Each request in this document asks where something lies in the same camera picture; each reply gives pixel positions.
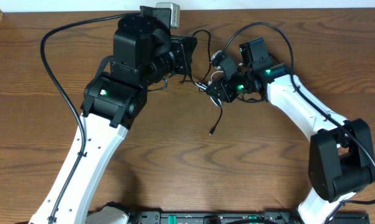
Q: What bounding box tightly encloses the white usb cable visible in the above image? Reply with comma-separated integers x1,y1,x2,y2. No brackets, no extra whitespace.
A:
195,70,224,107

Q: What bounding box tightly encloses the black usb cable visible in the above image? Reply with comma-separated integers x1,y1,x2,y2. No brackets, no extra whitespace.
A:
179,29,224,136

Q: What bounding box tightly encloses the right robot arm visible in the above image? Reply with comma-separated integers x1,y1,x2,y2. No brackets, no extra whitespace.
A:
206,38,375,223

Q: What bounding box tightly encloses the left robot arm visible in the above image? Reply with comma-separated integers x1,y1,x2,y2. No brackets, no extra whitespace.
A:
31,2,197,223

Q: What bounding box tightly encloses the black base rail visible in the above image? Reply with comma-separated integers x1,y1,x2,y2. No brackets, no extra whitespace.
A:
125,211,371,224

